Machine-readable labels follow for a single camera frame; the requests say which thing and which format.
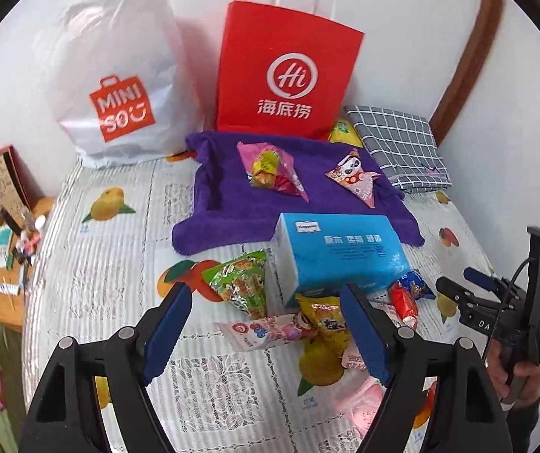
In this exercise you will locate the person's right forearm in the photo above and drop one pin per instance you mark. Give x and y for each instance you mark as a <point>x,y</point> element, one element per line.
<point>524,427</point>

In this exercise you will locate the brown wooden door frame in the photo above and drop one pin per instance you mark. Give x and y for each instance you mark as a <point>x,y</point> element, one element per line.
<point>475,52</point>

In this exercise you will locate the panda print snack packet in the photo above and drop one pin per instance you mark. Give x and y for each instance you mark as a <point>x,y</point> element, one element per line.
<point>352,174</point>

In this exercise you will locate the red candy packet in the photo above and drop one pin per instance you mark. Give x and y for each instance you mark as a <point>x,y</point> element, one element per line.
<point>404,306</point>

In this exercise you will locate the person's right hand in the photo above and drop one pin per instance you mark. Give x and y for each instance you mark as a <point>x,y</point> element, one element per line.
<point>501,373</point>

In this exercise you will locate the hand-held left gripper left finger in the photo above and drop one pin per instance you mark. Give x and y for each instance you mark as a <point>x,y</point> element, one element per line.
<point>166,335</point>

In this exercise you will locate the teal white small box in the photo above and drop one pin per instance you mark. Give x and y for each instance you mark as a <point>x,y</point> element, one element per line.
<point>0,245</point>

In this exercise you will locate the pink triangular snack packet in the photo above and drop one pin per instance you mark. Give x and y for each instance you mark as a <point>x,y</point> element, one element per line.
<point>270,170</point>

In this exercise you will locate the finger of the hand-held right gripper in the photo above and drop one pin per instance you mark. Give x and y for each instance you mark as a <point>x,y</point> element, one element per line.
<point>454,292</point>
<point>479,278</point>

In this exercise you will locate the purple towel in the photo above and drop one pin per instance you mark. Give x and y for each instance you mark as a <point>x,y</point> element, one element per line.
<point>232,198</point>

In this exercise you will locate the white pink berry snack packet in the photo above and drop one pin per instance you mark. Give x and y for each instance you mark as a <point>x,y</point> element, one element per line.
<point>265,332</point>

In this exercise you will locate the red paper shopping bag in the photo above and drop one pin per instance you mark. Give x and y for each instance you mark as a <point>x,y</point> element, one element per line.
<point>288,56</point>

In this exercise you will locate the patterned brown red box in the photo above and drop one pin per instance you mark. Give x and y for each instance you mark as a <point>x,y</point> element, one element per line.
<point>3,179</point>

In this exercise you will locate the pale pink peach snack packet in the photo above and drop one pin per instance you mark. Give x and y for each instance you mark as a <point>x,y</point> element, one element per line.
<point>362,403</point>

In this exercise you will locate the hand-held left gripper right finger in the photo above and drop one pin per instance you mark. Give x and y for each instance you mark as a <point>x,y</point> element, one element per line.
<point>364,335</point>

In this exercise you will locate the wooden nightstand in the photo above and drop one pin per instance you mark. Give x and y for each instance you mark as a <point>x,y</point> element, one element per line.
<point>1,306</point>

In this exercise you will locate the blue tissue pack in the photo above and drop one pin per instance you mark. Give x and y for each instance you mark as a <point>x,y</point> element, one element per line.
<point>336,250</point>

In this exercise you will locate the yellow green snack packet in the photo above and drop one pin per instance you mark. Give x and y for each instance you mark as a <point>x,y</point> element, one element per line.
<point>343,133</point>

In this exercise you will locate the fruit print bed cover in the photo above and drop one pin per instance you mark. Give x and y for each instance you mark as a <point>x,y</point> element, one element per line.
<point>109,269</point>

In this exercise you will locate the white tube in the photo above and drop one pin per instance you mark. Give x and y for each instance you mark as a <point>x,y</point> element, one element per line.
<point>8,288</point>

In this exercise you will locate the white plastic shopping bag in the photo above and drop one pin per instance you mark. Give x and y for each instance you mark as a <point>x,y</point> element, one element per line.
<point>123,47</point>

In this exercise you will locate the grey plaid cloth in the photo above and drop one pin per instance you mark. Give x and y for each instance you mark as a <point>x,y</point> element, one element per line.
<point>399,146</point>

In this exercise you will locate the blue candy packet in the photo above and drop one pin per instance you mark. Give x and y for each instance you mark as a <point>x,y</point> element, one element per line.
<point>413,283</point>

